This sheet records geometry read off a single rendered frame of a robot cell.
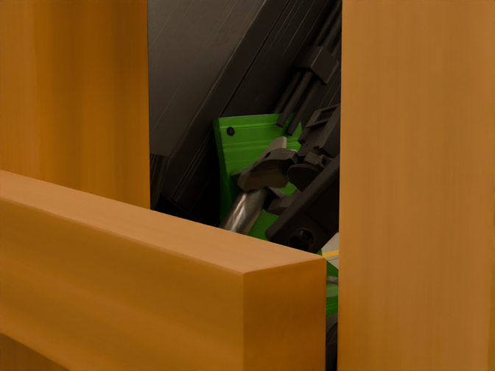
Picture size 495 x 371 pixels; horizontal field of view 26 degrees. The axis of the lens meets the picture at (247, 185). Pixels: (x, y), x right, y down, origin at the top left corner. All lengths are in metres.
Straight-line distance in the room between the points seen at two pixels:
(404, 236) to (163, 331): 0.13
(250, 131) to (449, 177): 0.75
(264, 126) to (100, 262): 0.64
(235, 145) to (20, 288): 0.54
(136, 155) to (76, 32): 0.10
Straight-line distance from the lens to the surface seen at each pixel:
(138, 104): 0.77
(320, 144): 1.02
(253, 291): 0.47
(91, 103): 0.75
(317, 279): 0.49
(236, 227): 1.10
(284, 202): 1.11
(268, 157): 1.05
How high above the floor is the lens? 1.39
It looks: 9 degrees down
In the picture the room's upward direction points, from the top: straight up
